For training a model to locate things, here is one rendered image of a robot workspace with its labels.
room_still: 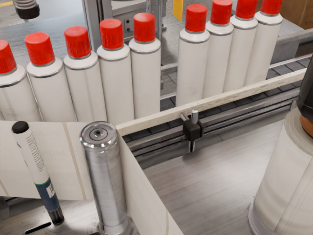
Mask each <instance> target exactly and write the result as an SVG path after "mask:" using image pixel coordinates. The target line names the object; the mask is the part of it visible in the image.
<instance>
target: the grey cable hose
mask: <svg viewBox="0 0 313 235"><path fill-rule="evenodd" d="M14 1H15V4H16V7H15V10H16V13H17V14H18V16H19V17H20V18H21V19H24V20H30V19H34V18H36V17H38V16H39V15H40V8H39V4H38V3H37V2H36V0H14Z"/></svg>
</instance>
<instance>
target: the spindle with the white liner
mask: <svg viewBox="0 0 313 235"><path fill-rule="evenodd" d="M296 103H297V108H295V109H293V110H292V111H290V112H289V113H288V114H287V115H286V117H285V120H284V123H283V126H282V129H281V132H280V135H279V137H278V139H277V141H276V144H275V147H274V150H273V153H272V156H271V158H270V160H269V163H268V165H267V168H266V171H265V174H264V177H263V179H262V181H261V184H260V186H259V190H258V191H257V192H256V194H255V197H254V201H253V202H252V204H251V206H250V208H249V212H248V220H249V224H250V227H251V229H252V231H253V233H254V234H255V235H313V54H312V57H311V60H310V62H309V65H308V67H307V69H306V72H305V75H304V78H303V80H302V83H301V85H300V89H299V95H298V97H297V100H296Z"/></svg>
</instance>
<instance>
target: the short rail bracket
mask: <svg viewBox="0 0 313 235"><path fill-rule="evenodd" d="M183 134H184V135H185V136H186V138H187V139H188V141H189V142H188V152H187V153H190V152H193V151H194V146H195V140H196V139H199V138H202V137H203V134H204V125H203V124H202V123H201V122H200V120H199V119H198V110H197V109H193V110H192V111H191V119H188V120H185V121H184V122H183Z"/></svg>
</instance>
